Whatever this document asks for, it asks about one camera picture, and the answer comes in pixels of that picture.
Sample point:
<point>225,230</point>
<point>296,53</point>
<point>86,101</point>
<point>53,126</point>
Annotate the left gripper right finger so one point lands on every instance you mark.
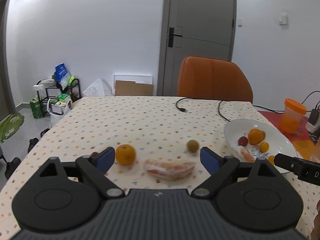
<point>222,172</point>

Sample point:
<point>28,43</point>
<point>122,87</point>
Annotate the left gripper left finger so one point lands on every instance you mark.
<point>92,170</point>

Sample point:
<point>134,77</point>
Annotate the medium orange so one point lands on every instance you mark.
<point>125,155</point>

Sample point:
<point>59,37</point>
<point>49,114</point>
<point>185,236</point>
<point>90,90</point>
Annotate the red plum front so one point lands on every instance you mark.
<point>243,141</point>

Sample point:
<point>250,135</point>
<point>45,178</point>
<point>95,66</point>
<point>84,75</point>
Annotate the brown longan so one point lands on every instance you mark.
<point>193,146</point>

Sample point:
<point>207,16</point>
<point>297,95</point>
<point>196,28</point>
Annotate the large orange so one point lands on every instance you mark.
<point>256,136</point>

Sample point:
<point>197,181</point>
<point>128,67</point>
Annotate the small kumquat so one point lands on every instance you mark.
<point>263,147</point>
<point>271,159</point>

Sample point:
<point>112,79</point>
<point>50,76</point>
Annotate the peeled pomelo segment pale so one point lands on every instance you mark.
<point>245,154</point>

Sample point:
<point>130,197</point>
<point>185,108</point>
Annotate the small kumquat front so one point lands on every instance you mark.
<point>271,159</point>

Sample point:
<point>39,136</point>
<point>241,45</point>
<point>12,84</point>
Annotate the person right hand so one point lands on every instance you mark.
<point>315,234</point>

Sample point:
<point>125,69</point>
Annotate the red orange table mat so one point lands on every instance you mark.
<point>300,140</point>

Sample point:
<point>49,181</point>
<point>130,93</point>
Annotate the white ceramic plate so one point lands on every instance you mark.
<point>278,143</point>

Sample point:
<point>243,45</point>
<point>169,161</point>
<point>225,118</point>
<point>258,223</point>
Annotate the black power adapter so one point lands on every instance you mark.
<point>314,116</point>

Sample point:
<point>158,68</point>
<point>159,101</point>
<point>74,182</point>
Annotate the orange lidded plastic cup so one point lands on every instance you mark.
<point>293,113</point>

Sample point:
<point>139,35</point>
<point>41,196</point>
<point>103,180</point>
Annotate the floral tablecloth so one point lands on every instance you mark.
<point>157,127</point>

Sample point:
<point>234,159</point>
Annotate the white plastic bag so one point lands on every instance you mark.
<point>98,88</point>

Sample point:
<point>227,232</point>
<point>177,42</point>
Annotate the green shopping bag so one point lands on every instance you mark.
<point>36,108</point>

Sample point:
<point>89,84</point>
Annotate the cardboard sheet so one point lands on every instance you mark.
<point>131,88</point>

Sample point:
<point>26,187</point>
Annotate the black shoe rack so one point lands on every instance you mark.
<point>49,89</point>

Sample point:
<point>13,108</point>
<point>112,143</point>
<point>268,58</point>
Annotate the orange leather chair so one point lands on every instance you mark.
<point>205,78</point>

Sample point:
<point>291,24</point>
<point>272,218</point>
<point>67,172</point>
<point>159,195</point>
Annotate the green floor mat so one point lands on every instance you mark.
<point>11,125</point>

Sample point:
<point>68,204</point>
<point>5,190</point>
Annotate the blue plastic bag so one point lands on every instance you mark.
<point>62,75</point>

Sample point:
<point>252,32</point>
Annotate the white framed board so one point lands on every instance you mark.
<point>145,79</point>

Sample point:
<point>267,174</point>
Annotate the grey side door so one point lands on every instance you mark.
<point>7,102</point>

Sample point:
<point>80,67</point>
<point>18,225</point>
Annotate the grey main door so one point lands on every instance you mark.
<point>204,28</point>

